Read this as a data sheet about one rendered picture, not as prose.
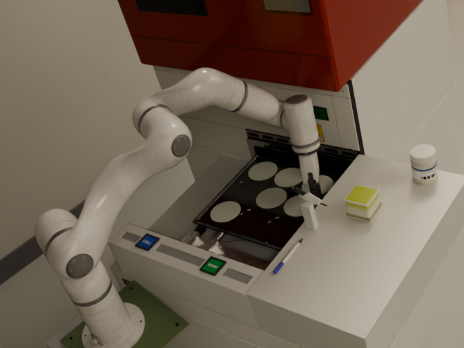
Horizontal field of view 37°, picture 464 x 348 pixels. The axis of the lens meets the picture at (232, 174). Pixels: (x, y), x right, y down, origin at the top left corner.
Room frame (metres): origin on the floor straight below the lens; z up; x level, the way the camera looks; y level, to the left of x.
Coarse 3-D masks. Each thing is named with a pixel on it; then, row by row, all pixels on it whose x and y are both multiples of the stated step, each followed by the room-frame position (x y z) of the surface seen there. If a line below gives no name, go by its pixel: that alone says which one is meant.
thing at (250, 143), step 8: (248, 144) 2.03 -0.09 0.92; (256, 144) 2.00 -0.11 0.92; (264, 144) 1.97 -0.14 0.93; (272, 144) 1.95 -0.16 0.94; (280, 144) 1.93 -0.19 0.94; (288, 144) 1.91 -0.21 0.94; (256, 152) 2.02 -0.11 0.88; (288, 152) 1.90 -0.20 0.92; (320, 152) 1.81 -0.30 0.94; (280, 160) 1.94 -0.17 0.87; (288, 160) 1.92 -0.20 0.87; (328, 160) 1.79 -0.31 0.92; (336, 160) 1.76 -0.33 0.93; (344, 160) 1.74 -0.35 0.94; (352, 160) 1.72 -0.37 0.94; (320, 168) 1.82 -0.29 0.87; (328, 168) 1.81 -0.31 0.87
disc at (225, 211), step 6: (222, 204) 1.76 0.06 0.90; (228, 204) 1.75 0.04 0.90; (234, 204) 1.74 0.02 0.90; (216, 210) 1.75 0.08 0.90; (222, 210) 1.74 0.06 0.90; (228, 210) 1.73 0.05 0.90; (234, 210) 1.72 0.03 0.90; (240, 210) 1.71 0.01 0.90; (216, 216) 1.72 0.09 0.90; (222, 216) 1.71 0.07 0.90; (228, 216) 1.70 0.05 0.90; (234, 216) 1.69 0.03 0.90
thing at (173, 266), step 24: (120, 240) 1.67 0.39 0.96; (168, 240) 1.60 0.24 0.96; (120, 264) 1.68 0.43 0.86; (144, 264) 1.58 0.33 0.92; (168, 264) 1.50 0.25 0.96; (192, 264) 1.46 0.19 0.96; (240, 264) 1.40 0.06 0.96; (168, 288) 1.53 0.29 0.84; (192, 288) 1.45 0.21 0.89; (216, 288) 1.37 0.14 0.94; (240, 288) 1.32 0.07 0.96; (240, 312) 1.32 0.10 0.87
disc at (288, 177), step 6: (288, 168) 1.84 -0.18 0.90; (294, 168) 1.83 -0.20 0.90; (282, 174) 1.82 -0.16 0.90; (288, 174) 1.81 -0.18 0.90; (294, 174) 1.80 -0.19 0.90; (300, 174) 1.79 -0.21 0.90; (276, 180) 1.80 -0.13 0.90; (282, 180) 1.79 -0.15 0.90; (288, 180) 1.78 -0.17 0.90; (294, 180) 1.77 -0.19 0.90; (300, 180) 1.76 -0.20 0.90; (282, 186) 1.76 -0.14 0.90; (288, 186) 1.75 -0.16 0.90
